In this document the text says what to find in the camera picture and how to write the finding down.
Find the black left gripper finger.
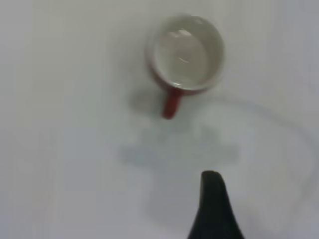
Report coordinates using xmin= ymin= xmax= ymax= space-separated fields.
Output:
xmin=186 ymin=170 xmax=246 ymax=239

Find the red ceramic mug white inside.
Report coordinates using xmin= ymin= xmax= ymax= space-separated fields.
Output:
xmin=145 ymin=14 xmax=226 ymax=120

